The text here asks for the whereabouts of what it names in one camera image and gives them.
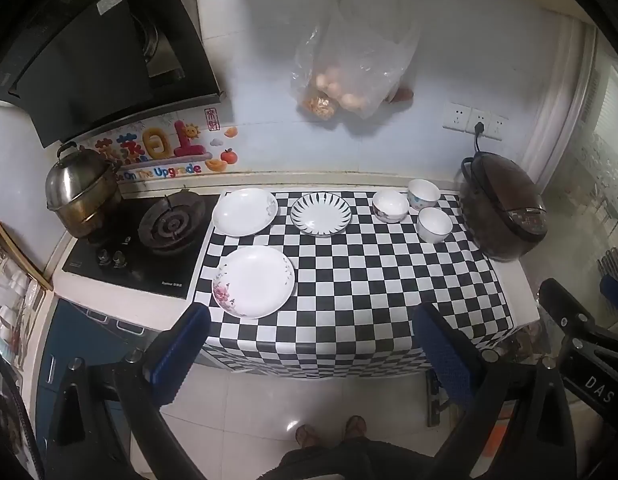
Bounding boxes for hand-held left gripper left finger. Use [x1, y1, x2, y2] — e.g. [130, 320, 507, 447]
[44, 302, 212, 480]

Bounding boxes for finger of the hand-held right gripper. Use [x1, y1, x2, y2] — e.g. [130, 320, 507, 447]
[599, 274, 618, 322]
[538, 278, 618, 361]

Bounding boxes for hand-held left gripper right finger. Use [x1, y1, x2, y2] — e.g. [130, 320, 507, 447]
[413, 302, 577, 480]

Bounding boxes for plain white bowl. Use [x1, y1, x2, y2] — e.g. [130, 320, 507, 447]
[417, 207, 454, 244]

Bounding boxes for white plate with dark stripes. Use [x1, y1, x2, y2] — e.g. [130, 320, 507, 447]
[290, 192, 353, 237]

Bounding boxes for large white floral plate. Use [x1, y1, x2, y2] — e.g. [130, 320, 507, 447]
[211, 246, 296, 320]

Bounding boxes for blue kitchen cabinet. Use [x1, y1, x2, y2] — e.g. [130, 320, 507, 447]
[34, 297, 160, 441]

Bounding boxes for black white checkered tablecloth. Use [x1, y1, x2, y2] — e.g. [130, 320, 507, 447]
[191, 190, 514, 378]

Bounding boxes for black gas stove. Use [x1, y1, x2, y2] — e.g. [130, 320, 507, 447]
[62, 192, 222, 301]

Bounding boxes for person's right foot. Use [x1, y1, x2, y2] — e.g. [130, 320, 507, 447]
[343, 415, 367, 441]

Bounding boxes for person's foot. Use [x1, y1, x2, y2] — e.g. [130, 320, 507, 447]
[295, 423, 321, 448]
[343, 415, 367, 441]

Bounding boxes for dark brown rice cooker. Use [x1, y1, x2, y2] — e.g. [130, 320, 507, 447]
[461, 152, 548, 263]

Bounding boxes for small white floral plate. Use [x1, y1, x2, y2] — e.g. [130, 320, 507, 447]
[211, 188, 280, 237]

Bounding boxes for person's dark trouser legs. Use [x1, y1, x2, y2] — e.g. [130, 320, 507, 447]
[256, 437, 440, 480]

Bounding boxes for person's left foot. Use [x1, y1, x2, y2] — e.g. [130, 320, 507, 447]
[295, 423, 321, 448]

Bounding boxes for wide white bowl dark rim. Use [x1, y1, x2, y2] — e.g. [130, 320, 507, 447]
[372, 189, 410, 223]

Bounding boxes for tall white floral bowl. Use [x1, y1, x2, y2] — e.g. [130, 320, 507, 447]
[407, 179, 442, 211]

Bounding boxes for cluttered side shelf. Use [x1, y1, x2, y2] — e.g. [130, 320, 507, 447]
[0, 215, 55, 361]

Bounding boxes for stainless steel steamer pot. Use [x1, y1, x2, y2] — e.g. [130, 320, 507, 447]
[44, 142, 124, 238]

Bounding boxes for clear plastic bag with food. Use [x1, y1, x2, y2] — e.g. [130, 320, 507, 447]
[289, 0, 422, 133]

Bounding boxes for black range hood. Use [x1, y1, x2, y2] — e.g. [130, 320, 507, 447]
[0, 0, 227, 148]

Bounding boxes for white door frame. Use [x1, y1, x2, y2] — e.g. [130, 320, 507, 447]
[534, 15, 597, 191]

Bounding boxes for colourful wall stickers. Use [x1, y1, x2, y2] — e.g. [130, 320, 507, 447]
[94, 107, 240, 181]

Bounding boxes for black plug with cable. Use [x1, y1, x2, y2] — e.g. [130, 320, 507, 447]
[471, 121, 488, 161]

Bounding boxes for white wall socket panel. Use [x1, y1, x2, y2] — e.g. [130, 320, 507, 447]
[443, 102, 510, 142]

